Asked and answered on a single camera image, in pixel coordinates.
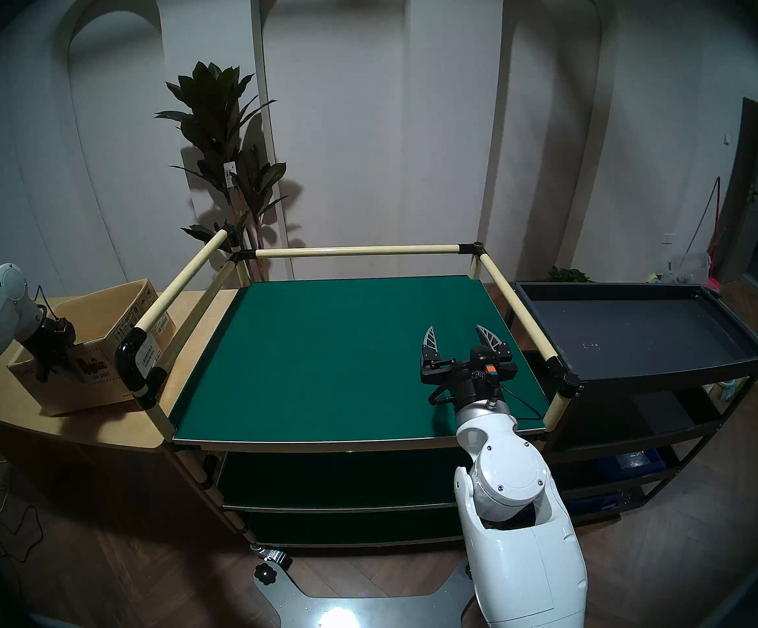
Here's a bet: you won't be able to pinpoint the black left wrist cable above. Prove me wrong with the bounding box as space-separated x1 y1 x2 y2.
32 285 66 325

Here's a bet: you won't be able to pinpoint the black floor cable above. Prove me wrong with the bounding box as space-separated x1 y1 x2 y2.
0 450 43 562

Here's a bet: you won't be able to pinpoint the red handled broom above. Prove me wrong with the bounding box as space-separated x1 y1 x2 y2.
685 177 730 288

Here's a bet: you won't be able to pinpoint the clear plastic storage bin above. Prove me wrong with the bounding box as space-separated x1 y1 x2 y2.
663 252 712 285

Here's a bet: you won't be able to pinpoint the green shelf cart cream rails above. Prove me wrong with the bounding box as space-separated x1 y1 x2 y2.
116 242 582 549

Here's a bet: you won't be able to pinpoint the black utility cart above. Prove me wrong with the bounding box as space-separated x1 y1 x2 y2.
507 281 758 526

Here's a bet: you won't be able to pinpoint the brown cardboard box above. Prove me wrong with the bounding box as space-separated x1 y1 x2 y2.
8 279 177 417

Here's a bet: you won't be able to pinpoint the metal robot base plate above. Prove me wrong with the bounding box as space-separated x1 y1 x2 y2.
253 555 478 628

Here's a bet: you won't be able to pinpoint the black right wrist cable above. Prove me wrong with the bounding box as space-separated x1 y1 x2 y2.
429 385 548 421

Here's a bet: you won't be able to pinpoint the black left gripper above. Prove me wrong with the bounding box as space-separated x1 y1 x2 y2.
24 317 79 382

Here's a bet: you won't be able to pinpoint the pale green packets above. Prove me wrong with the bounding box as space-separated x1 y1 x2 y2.
706 378 749 402

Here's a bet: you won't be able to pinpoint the blue storage box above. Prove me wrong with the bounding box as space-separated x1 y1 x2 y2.
598 450 667 477

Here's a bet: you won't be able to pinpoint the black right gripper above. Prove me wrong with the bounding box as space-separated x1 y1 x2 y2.
420 324 519 408

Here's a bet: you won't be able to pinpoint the tall dark leafy plant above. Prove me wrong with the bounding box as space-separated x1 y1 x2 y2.
155 61 288 282

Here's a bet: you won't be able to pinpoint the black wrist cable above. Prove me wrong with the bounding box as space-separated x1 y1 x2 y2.
429 385 548 421
32 285 66 325

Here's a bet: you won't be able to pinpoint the light wooden side table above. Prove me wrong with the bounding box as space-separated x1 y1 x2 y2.
0 290 239 451

